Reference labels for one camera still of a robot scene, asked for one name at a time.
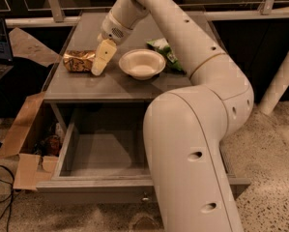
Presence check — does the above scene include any brown cardboard sheet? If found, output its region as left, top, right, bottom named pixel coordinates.
left=9, top=28, right=61, bottom=67

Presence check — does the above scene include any black cable on floor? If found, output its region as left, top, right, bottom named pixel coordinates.
left=0, top=159, right=16, bottom=232

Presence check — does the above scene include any green chip bag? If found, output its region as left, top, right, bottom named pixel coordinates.
left=147, top=38, right=185, bottom=73

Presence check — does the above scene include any grey cabinet table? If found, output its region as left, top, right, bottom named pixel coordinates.
left=42, top=11, right=235, bottom=134

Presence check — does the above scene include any white paper bowl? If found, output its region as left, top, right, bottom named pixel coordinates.
left=119, top=49, right=166, bottom=80

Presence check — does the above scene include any metal railing frame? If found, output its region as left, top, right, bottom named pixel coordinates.
left=0, top=0, right=289, bottom=29

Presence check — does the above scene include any brown cardboard box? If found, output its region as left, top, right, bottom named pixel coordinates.
left=0, top=92, right=59, bottom=191

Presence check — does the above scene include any open grey top drawer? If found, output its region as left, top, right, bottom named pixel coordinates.
left=39, top=110, right=247, bottom=203

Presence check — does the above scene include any orange gold soda can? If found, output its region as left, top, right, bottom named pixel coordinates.
left=63, top=50, right=96, bottom=73

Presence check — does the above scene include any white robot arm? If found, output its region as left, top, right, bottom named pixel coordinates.
left=92, top=0, right=254, bottom=232

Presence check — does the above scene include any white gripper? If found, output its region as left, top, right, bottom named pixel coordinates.
left=91, top=10, right=132, bottom=76

